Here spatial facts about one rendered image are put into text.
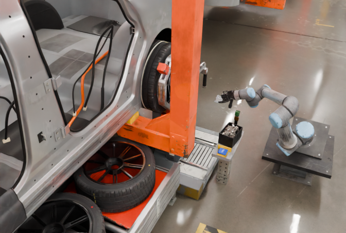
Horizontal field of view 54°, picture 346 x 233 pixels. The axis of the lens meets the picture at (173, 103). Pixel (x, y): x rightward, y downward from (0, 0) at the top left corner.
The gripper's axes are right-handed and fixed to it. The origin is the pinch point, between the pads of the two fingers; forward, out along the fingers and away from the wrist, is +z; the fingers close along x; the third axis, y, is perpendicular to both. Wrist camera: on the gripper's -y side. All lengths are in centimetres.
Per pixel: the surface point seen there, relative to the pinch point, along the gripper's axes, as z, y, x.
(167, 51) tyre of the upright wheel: 21, 61, 9
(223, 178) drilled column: 7, -65, 32
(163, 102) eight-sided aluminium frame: 33, 24, 31
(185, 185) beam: 31, -47, 58
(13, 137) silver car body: 106, 63, 121
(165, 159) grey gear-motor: 49, -27, 44
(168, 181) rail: 26, -21, 82
